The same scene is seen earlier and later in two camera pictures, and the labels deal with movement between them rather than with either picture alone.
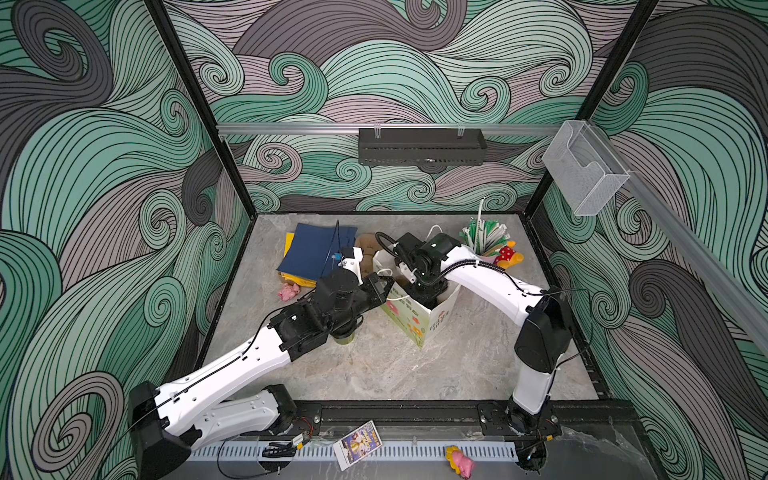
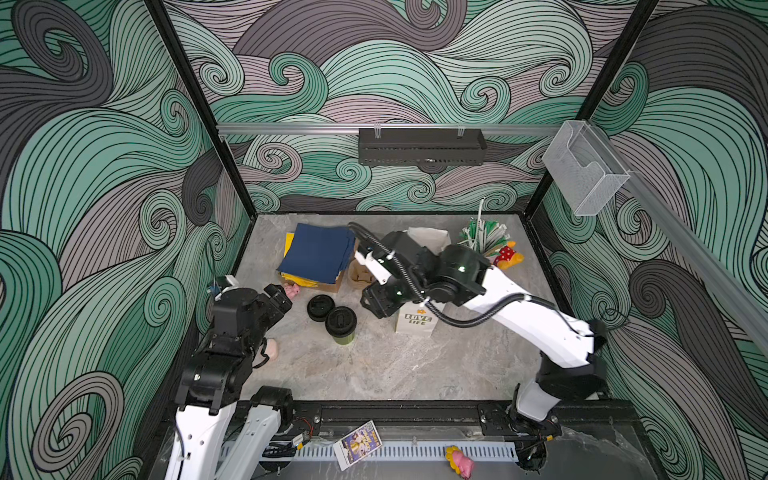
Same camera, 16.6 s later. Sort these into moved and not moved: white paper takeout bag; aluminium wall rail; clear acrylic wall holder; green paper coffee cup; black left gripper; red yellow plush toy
Moved: black left gripper; white paper takeout bag
Not moved: clear acrylic wall holder; red yellow plush toy; green paper coffee cup; aluminium wall rail
